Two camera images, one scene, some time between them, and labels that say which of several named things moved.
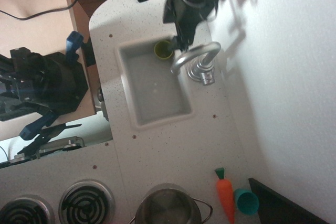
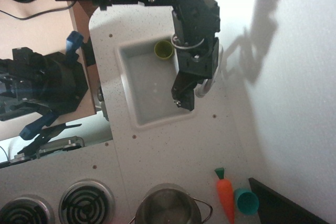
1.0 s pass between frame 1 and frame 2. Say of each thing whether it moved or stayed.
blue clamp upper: stayed
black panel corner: stayed
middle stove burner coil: stayed
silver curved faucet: moved
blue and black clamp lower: stayed
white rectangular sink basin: stayed
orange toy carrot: stayed
